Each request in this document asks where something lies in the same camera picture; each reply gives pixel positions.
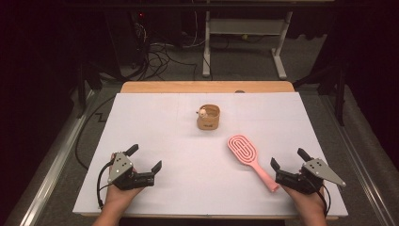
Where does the person's right hand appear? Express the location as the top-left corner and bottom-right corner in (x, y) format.
(280, 185), (327, 216)

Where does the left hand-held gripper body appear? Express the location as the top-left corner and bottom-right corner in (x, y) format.
(107, 152), (156, 191)

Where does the black metal stand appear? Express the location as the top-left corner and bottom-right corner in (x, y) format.
(293, 59), (350, 126)
(74, 56), (104, 120)

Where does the bundle of floor cables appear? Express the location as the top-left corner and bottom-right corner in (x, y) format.
(125, 18), (201, 81)

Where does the aluminium rail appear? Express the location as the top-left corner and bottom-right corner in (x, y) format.
(6, 89), (98, 226)
(319, 93), (397, 226)

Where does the long black floor cable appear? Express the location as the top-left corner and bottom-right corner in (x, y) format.
(74, 95), (117, 170)

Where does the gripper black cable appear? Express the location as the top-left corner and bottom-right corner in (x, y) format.
(317, 184), (332, 218)
(96, 160), (117, 210)

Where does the pink hairbrush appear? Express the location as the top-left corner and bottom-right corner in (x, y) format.
(227, 134), (280, 193)

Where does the white metal table frame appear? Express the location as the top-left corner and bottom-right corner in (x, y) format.
(201, 10), (295, 81)

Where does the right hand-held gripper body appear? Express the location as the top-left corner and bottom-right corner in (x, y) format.
(274, 157), (347, 195)

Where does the white sheet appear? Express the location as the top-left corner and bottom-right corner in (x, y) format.
(72, 91), (349, 218)

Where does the wooden cup with small figure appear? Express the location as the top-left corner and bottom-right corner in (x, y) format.
(196, 104), (221, 131)

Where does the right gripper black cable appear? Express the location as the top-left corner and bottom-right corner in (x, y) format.
(317, 184), (332, 218)

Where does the black computer tower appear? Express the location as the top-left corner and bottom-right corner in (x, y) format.
(128, 8), (152, 69)

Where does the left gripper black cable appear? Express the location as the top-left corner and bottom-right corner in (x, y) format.
(96, 160), (117, 210)

